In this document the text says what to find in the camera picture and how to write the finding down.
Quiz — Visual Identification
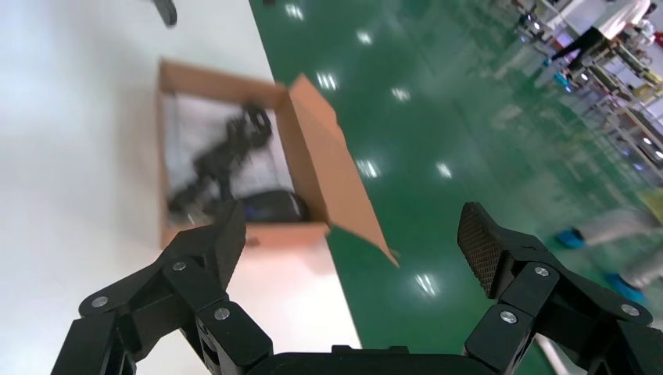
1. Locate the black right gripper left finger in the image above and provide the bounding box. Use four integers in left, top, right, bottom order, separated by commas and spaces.
52, 200, 274, 375

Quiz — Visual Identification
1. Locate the person in white shirt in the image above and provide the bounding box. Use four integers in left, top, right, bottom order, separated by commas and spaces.
538, 0, 663, 90

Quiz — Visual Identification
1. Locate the white printed instruction sheet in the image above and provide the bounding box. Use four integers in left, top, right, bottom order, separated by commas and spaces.
162, 95, 297, 209

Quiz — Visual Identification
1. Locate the brown cardboard box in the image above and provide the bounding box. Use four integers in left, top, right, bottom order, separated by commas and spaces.
155, 58, 401, 269

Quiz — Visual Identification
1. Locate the grey metal shelving rack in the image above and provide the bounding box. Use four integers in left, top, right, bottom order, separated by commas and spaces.
569, 44, 663, 183

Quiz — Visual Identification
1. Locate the black power cable with plug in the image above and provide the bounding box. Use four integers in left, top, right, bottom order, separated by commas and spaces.
167, 102, 274, 214

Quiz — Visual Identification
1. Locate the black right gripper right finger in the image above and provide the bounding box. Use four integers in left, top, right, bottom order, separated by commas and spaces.
457, 202, 663, 375

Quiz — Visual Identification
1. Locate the black wired computer mouse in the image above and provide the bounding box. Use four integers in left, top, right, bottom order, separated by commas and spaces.
237, 188, 312, 225

